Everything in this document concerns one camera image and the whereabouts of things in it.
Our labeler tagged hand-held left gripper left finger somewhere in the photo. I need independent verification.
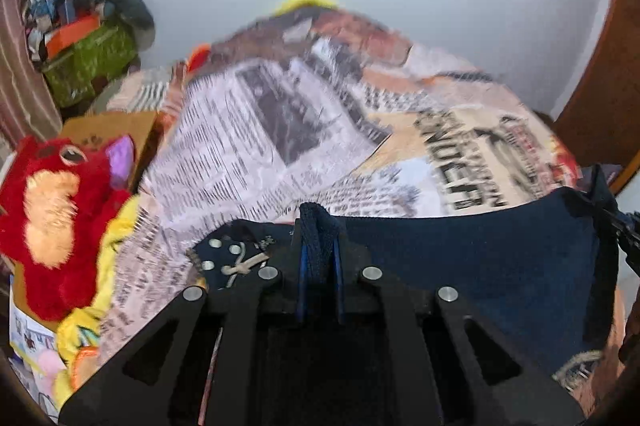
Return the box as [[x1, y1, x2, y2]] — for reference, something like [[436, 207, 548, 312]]
[[59, 216, 307, 426]]

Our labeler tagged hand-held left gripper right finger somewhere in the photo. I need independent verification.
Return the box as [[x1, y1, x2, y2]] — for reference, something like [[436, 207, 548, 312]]
[[332, 231, 586, 426]]

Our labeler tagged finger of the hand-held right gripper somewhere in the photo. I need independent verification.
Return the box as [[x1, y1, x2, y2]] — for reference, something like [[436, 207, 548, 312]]
[[607, 203, 640, 277]]

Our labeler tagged navy patterned hoodie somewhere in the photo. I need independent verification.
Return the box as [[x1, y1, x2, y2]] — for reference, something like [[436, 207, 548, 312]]
[[187, 163, 621, 392]]

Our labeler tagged newspaper print blanket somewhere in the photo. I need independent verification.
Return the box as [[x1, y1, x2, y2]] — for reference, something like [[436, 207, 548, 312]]
[[97, 3, 583, 357]]

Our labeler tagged yellow plush toy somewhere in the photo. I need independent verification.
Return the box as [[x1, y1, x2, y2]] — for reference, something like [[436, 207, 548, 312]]
[[52, 193, 143, 409]]

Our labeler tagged red plush toy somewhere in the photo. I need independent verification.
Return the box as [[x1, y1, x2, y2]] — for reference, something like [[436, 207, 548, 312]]
[[0, 135, 137, 322]]

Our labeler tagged brown cardboard box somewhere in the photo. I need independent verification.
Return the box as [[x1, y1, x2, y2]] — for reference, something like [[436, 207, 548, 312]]
[[60, 111, 161, 189]]

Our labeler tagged striped bed sheet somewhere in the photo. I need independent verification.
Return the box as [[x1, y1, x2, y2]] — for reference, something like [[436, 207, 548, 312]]
[[92, 66, 188, 114]]

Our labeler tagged orange cloth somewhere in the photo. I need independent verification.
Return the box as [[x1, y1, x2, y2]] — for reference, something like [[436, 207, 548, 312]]
[[186, 43, 213, 74]]

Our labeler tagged printed paper sheet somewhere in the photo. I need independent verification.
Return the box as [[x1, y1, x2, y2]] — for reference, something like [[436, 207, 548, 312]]
[[7, 286, 63, 412]]

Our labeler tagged yellow fuzzy pillow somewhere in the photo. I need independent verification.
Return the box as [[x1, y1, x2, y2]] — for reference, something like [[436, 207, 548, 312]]
[[272, 0, 341, 14]]

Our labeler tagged green storage box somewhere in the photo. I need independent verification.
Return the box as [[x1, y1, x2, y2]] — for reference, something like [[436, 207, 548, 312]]
[[42, 23, 138, 107]]

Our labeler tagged orange box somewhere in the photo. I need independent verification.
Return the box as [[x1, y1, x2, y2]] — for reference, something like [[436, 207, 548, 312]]
[[45, 17, 101, 57]]

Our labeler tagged striped brown curtain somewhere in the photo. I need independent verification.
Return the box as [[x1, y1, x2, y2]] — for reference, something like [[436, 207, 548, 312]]
[[0, 0, 63, 152]]

